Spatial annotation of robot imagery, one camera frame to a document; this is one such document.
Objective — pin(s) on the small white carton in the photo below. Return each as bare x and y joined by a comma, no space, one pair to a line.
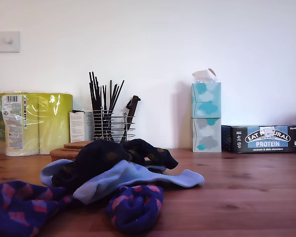
76,126

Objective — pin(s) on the black protein bar box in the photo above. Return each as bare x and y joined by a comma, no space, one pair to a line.
261,144

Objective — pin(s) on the yellow paper roll pack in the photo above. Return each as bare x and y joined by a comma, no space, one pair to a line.
51,123

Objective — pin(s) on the navy pineapple sock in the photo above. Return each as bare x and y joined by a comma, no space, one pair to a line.
96,158
167,158

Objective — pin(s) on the blue pink-patterned sock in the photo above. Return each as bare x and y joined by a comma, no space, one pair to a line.
135,209
19,209

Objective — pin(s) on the teal cloud tissue box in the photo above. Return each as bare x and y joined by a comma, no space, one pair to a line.
207,98

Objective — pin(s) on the black chopstick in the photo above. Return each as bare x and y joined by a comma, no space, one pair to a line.
104,96
110,93
91,86
118,93
111,138
97,91
115,95

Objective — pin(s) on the square cork coaster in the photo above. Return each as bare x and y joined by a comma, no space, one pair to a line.
74,143
71,148

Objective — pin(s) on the white light switch plate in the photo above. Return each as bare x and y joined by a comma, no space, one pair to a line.
5,45

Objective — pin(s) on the grey cloud tissue box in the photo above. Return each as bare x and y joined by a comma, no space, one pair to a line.
207,138

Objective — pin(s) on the white sock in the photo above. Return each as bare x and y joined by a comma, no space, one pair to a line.
138,177
47,172

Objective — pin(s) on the white tissue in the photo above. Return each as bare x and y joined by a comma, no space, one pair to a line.
203,74

